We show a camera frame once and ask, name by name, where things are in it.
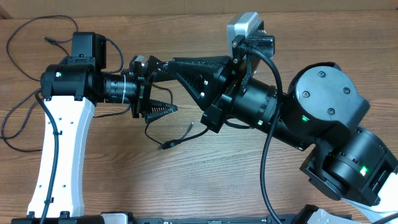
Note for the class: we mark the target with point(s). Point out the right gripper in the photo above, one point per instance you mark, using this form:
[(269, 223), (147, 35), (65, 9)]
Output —
[(213, 86)]

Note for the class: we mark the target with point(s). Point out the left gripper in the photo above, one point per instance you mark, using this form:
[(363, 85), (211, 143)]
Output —
[(143, 92)]

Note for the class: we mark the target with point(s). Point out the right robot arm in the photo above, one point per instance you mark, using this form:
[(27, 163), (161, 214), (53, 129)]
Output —
[(321, 108)]

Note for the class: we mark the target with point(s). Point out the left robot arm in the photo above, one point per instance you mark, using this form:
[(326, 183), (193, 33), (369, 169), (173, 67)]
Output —
[(69, 92)]

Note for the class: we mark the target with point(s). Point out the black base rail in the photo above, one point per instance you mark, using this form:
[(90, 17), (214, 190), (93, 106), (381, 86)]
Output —
[(114, 218)]

